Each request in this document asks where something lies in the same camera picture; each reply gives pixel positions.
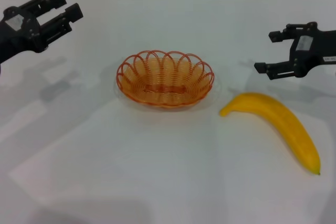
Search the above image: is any yellow banana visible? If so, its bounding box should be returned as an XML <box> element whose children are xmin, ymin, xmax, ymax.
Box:
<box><xmin>219</xmin><ymin>92</ymin><xmax>321</xmax><ymax>176</ymax></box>

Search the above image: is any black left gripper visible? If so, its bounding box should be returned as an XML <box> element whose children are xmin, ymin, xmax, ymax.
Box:
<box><xmin>0</xmin><ymin>0</ymin><xmax>84</xmax><ymax>65</ymax></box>

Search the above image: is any orange woven plastic basket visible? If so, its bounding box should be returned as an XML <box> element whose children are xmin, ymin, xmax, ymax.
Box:
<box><xmin>115</xmin><ymin>49</ymin><xmax>215</xmax><ymax>109</ymax></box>

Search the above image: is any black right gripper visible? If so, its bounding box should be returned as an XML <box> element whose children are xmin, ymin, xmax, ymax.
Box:
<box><xmin>254</xmin><ymin>21</ymin><xmax>336</xmax><ymax>80</ymax></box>

